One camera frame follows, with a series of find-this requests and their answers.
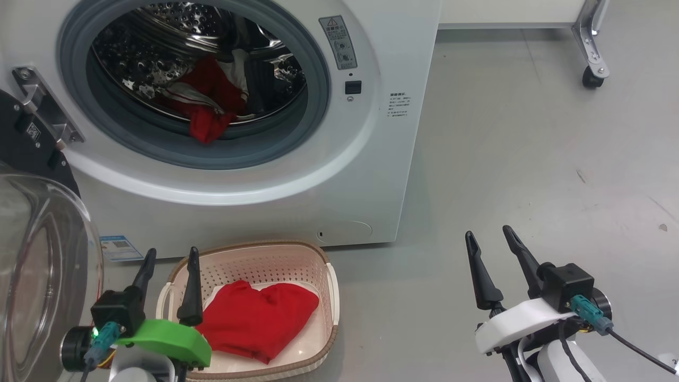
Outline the white-band right gripper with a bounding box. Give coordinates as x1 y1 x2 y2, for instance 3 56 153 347
465 225 613 355

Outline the green-band left gripper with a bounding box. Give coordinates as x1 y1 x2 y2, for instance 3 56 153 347
60 246 213 372

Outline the plain red garment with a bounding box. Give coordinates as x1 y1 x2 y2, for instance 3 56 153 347
195 280 320 364

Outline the black glass washing machine door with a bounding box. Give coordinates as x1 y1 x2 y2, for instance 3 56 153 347
0 88 104 382

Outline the red white lettered jersey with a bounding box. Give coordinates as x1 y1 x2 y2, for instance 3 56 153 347
156 50 250 145

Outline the cream perforated laundry basket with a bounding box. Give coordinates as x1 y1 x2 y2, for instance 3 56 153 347
155 240 340 381

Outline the white front-load washing machine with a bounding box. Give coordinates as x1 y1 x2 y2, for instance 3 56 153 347
0 0 442 261

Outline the metal door hinge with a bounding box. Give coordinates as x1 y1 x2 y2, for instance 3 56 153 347
12 66 85 150

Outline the blue energy label sticker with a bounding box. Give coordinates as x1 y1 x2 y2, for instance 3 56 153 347
100 235 145 263

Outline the metal cart leg with caster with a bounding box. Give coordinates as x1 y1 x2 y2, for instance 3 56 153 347
439 0 611 89

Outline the grey warning sticker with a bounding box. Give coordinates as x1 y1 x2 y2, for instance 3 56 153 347
319 15 358 71

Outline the left camera cable teal plug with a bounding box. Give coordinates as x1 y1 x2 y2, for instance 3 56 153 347
80 321 123 382

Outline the camera cable teal plug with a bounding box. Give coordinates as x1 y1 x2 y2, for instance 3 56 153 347
570 294 679 375
80 321 123 382

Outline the right camera cable teal plug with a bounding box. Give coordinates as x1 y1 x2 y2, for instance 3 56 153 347
570 294 679 375

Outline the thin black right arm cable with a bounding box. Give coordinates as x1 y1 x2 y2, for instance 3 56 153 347
557 321 587 382

